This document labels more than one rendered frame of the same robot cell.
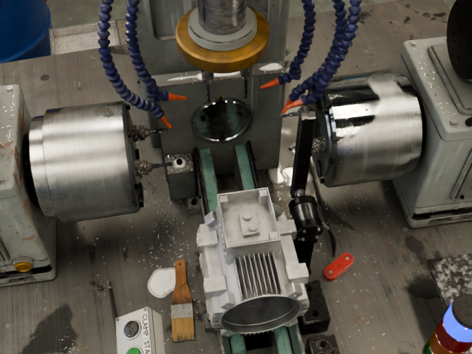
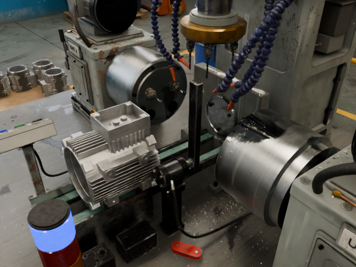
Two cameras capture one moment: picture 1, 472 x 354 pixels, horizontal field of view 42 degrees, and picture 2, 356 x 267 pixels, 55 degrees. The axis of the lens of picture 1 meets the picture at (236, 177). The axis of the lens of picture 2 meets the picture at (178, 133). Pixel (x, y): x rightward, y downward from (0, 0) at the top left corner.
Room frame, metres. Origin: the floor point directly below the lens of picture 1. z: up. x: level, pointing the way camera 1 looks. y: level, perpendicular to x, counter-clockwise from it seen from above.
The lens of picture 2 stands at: (0.42, -0.76, 1.59)
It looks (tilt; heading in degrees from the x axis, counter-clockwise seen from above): 33 degrees down; 62
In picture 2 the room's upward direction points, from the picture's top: straight up
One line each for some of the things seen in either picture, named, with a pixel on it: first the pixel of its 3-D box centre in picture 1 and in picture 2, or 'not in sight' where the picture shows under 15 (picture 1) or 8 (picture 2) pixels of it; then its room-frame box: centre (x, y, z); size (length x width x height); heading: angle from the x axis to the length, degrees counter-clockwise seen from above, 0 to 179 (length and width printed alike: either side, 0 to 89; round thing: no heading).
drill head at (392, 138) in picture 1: (370, 127); (284, 173); (0.96, -0.31, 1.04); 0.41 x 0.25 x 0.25; 99
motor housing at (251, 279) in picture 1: (251, 269); (111, 160); (0.60, -0.03, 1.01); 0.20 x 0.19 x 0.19; 10
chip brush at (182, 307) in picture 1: (181, 299); not in sight; (0.64, 0.12, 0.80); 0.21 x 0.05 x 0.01; 5
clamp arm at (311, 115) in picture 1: (302, 158); (194, 127); (0.80, -0.14, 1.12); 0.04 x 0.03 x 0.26; 9
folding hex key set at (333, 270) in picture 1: (338, 267); (186, 250); (0.72, -0.24, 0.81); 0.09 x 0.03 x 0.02; 130
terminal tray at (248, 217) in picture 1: (247, 227); (121, 126); (0.64, -0.02, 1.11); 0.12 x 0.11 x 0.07; 10
